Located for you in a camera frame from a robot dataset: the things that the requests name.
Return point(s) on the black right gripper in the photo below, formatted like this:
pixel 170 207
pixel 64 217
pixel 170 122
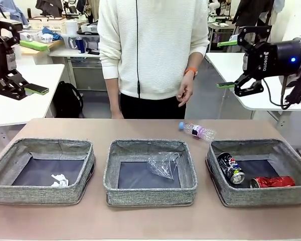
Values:
pixel 276 60

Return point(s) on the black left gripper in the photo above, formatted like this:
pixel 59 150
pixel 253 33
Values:
pixel 7 61

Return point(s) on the crushed black soda can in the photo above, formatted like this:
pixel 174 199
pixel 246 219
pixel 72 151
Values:
pixel 230 167

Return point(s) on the crushed red soda can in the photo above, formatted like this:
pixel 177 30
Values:
pixel 273 181

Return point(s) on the white paper ball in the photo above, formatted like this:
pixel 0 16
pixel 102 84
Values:
pixel 60 180

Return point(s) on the clear plastic cup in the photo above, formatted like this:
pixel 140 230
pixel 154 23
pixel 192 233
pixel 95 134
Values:
pixel 163 165

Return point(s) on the person's left forearm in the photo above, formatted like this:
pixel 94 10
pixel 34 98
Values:
pixel 196 61

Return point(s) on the person's right forearm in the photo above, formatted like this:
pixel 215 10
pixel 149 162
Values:
pixel 114 95

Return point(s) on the person's left hand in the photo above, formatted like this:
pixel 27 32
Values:
pixel 186 90

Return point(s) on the person's right hand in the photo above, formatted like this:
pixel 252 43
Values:
pixel 118 116

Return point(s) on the clear plastic basket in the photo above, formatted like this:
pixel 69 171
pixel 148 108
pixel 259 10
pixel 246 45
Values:
pixel 30 35

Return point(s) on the large white table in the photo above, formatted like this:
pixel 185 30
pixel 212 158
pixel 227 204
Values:
pixel 266 100

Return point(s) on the white storage box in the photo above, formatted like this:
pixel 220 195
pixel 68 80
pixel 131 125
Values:
pixel 5 15

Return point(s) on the cream plastic crate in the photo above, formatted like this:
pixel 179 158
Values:
pixel 40 25

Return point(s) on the wooden table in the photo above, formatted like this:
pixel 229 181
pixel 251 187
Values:
pixel 54 44

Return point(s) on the hanging dark jacket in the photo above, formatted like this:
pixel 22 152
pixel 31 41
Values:
pixel 250 12

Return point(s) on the blue denim garment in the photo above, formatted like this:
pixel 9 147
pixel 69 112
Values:
pixel 12 10

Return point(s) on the blue cloth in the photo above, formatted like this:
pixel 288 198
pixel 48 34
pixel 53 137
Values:
pixel 56 35

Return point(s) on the white side table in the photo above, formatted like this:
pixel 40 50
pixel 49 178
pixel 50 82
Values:
pixel 27 110

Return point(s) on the white shelf table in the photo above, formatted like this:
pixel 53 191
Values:
pixel 65 53

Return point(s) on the orange band smartwatch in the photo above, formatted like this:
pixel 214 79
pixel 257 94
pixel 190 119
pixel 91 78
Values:
pixel 190 72

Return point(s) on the dark grey garment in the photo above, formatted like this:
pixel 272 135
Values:
pixel 47 6

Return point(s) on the white paper roll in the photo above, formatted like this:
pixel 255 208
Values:
pixel 71 27

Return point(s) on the black backpack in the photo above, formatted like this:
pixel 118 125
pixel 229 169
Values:
pixel 67 100

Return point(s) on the small black device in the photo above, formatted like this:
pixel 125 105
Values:
pixel 93 52

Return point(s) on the clear storage bin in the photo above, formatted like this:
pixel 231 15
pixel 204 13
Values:
pixel 92 41

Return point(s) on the clear bottle with blue cap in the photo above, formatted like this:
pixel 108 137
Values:
pixel 200 131

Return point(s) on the person in white sweater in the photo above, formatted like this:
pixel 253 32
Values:
pixel 160 50

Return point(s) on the person's black trousers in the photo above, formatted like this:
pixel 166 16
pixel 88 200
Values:
pixel 153 108

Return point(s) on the grey fabric basket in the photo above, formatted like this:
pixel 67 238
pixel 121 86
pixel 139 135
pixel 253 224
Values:
pixel 261 195
pixel 40 194
pixel 150 194

